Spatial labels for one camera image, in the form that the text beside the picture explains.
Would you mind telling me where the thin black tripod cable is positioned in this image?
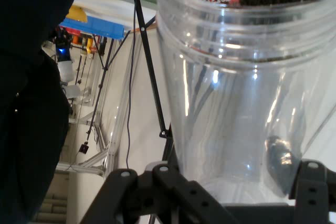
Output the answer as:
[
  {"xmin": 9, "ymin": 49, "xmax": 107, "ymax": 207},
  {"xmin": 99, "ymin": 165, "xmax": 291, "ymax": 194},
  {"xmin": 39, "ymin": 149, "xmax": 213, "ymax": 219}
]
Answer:
[{"xmin": 125, "ymin": 8, "xmax": 138, "ymax": 170}]

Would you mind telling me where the large black rounded object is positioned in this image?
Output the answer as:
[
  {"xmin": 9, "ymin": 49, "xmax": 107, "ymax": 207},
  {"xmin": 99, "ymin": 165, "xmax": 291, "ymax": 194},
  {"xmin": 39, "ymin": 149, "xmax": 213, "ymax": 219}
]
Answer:
[{"xmin": 0, "ymin": 0, "xmax": 85, "ymax": 224}]

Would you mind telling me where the thin black stand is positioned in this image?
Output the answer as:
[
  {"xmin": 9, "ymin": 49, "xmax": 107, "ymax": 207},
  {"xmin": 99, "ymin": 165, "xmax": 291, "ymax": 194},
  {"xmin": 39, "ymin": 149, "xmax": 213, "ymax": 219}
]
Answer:
[{"xmin": 85, "ymin": 31, "xmax": 132, "ymax": 141}]

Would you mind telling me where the blue board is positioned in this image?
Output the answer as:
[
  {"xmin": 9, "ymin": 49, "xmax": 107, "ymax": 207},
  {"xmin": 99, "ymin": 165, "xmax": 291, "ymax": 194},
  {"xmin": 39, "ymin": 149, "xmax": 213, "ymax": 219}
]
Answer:
[{"xmin": 59, "ymin": 15, "xmax": 126, "ymax": 39}]

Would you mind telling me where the black tripod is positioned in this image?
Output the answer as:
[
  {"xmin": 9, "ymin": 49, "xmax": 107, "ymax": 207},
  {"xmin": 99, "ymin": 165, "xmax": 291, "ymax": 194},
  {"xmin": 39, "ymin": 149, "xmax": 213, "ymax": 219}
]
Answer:
[{"xmin": 128, "ymin": 0, "xmax": 174, "ymax": 138}]

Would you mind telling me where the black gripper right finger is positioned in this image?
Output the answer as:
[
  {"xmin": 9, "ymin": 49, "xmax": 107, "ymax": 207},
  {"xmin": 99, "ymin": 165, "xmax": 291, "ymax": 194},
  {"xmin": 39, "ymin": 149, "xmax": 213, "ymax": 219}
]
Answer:
[{"xmin": 265, "ymin": 135, "xmax": 336, "ymax": 224}]

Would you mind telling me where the aluminium profile frame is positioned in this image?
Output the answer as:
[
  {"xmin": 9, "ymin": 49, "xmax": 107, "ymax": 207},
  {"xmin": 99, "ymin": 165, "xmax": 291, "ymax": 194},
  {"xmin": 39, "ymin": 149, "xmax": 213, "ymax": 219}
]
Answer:
[{"xmin": 56, "ymin": 37, "xmax": 140, "ymax": 180}]

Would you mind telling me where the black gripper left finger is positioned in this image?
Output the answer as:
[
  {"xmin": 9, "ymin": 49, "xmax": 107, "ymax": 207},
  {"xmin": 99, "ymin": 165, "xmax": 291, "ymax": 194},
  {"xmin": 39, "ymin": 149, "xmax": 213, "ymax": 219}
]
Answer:
[{"xmin": 80, "ymin": 144, "xmax": 238, "ymax": 224}]

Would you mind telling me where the clear plastic jar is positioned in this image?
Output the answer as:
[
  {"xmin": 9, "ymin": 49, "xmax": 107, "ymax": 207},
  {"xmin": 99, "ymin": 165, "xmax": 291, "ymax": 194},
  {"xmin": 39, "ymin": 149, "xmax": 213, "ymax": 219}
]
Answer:
[{"xmin": 155, "ymin": 0, "xmax": 336, "ymax": 206}]

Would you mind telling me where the yellow rounded object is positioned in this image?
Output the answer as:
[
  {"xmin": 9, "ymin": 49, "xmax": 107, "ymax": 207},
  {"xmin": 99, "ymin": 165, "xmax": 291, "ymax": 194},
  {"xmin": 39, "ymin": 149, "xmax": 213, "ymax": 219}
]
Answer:
[{"xmin": 65, "ymin": 5, "xmax": 89, "ymax": 23}]

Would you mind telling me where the background robot with blue light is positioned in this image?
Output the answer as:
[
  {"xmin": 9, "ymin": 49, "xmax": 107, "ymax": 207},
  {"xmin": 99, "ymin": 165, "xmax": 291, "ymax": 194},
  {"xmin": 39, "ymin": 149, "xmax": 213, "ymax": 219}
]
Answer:
[{"xmin": 53, "ymin": 26, "xmax": 77, "ymax": 99}]

